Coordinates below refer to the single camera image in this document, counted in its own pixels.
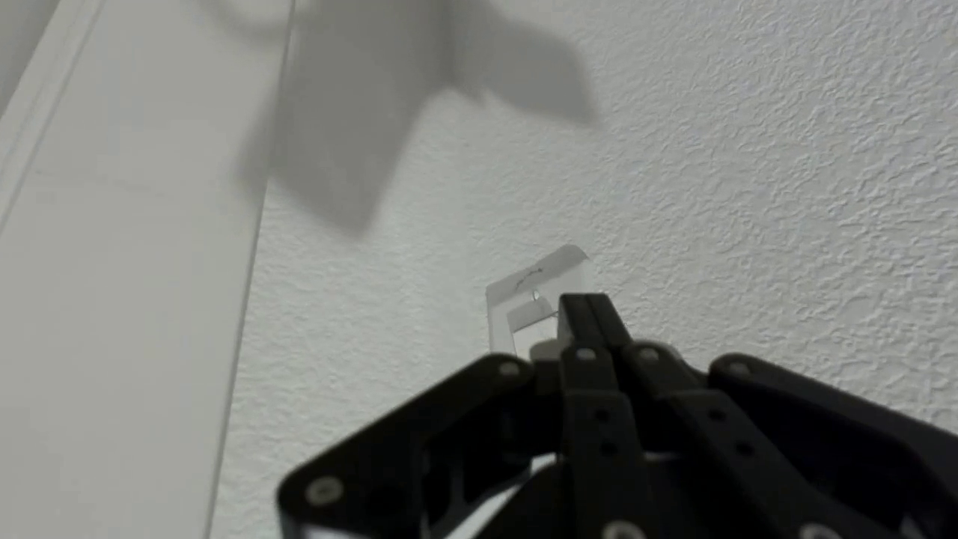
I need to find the white light switch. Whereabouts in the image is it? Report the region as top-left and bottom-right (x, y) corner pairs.
(482, 243), (591, 360)

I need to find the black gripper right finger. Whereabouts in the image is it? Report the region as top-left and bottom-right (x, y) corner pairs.
(596, 290), (958, 539)

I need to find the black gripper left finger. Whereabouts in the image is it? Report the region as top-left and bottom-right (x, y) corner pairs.
(274, 290), (647, 539)

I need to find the white door frame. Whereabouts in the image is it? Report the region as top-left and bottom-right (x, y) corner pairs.
(0, 0), (299, 539)

